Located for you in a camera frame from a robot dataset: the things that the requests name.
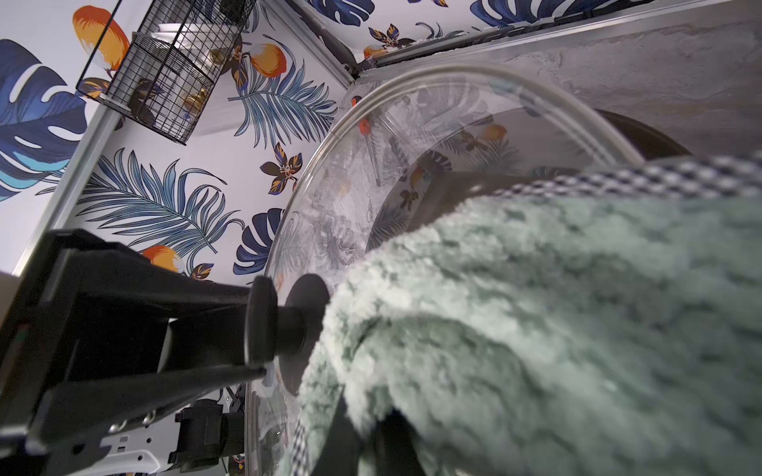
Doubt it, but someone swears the orange handled screwdriver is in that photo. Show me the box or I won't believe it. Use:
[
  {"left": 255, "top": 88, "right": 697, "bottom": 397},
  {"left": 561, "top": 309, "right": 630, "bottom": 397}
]
[{"left": 358, "top": 116, "right": 382, "bottom": 186}]

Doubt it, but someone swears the glass pot lid black knob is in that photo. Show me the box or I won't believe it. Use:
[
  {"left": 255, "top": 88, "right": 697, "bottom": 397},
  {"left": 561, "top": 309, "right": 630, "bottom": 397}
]
[{"left": 265, "top": 65, "right": 645, "bottom": 475}]

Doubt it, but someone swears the green waffle cloth checkered trim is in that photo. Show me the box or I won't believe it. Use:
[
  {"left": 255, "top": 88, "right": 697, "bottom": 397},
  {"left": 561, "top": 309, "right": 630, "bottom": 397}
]
[{"left": 280, "top": 154, "right": 761, "bottom": 475}]

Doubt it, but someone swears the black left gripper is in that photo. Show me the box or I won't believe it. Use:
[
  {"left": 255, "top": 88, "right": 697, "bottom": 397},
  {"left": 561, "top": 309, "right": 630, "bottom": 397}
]
[{"left": 1, "top": 230, "right": 264, "bottom": 475}]

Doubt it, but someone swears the black wire basket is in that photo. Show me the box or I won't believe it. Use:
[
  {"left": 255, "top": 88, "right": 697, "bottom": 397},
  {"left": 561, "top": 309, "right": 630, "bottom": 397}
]
[{"left": 73, "top": 1, "right": 255, "bottom": 144}]

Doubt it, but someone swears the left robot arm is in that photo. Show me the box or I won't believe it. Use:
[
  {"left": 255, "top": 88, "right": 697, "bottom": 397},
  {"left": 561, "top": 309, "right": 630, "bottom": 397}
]
[{"left": 1, "top": 230, "right": 263, "bottom": 475}]

